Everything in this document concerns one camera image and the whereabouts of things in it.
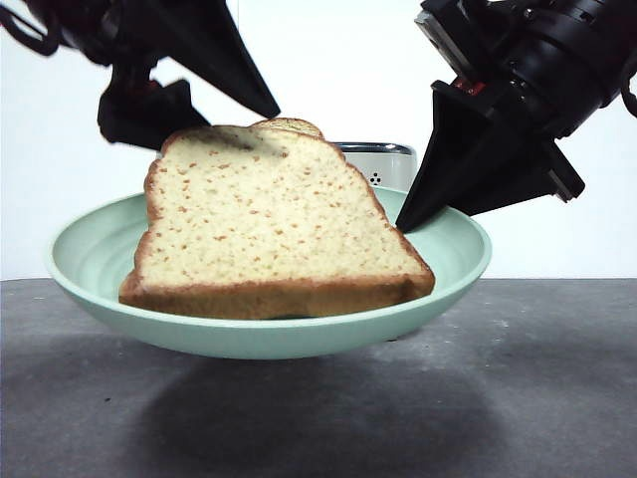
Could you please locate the pale green round plate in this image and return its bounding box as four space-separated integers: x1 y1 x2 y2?
47 186 493 360

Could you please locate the large sliced bread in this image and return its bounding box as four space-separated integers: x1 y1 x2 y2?
117 123 437 321

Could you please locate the cream two-slot toaster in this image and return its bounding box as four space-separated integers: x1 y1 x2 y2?
330 141 417 193

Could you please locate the small bread slice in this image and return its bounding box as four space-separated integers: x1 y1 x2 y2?
248 117 325 140

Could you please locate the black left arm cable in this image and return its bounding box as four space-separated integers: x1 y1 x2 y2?
0 2 64 57

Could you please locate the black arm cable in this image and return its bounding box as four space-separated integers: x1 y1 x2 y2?
0 2 64 57
619 64 637 120

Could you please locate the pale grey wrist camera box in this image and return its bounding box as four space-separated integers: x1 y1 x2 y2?
414 2 477 81

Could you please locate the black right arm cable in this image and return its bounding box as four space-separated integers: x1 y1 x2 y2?
619 64 637 120

